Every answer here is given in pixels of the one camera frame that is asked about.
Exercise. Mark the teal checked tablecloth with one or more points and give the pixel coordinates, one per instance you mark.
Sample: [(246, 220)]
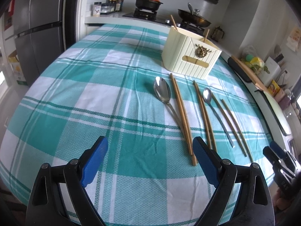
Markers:
[(94, 98)]

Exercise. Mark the grey refrigerator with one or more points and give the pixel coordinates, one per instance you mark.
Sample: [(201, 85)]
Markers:
[(40, 28)]

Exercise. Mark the black clay pot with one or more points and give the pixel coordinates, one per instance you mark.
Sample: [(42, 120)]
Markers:
[(148, 4)]

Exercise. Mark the paper note on wall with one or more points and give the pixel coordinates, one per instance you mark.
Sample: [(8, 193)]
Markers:
[(294, 38)]

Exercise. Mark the purple container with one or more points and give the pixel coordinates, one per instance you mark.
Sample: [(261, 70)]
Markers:
[(284, 100)]

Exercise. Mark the large steel spoon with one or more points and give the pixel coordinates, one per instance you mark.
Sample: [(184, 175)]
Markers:
[(162, 90)]

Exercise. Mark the black gas stove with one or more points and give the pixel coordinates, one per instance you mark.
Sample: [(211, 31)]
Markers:
[(145, 15)]

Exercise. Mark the glass wok lid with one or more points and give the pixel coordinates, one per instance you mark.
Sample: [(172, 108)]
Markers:
[(191, 15)]

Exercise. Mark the dark wok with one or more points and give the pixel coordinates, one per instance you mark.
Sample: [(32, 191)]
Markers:
[(195, 21)]

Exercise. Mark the plastic bag with produce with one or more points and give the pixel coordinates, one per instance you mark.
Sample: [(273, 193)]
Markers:
[(251, 60)]

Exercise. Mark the dark sauce bottle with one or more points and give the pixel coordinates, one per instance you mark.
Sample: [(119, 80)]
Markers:
[(120, 3)]

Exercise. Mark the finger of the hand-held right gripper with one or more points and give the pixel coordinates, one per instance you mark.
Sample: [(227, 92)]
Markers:
[(270, 154), (278, 148)]

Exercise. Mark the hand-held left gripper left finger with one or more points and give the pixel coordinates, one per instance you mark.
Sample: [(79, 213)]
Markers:
[(96, 160)]

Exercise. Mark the white knife block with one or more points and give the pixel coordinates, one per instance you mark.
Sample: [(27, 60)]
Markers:
[(270, 71)]

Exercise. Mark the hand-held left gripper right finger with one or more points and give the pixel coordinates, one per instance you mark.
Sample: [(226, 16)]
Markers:
[(205, 162)]

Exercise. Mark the black rectangular tray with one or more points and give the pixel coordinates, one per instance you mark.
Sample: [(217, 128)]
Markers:
[(237, 69)]

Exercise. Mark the small steel spoon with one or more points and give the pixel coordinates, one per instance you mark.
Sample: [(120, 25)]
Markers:
[(207, 96)]

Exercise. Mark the white printed seasoning jar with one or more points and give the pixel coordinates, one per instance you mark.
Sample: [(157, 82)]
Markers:
[(97, 10)]

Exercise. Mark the wooden cutting board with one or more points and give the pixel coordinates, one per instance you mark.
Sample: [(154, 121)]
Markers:
[(249, 73)]

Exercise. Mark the cream utensil holder box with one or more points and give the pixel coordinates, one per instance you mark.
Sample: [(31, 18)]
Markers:
[(188, 56)]

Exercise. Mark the cardboard box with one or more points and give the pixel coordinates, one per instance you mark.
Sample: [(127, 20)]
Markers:
[(16, 68)]

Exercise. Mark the wooden chopstick pair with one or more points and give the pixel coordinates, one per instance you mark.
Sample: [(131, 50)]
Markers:
[(185, 122)]

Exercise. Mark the yellow snack packet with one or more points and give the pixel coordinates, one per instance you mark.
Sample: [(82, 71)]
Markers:
[(274, 88)]

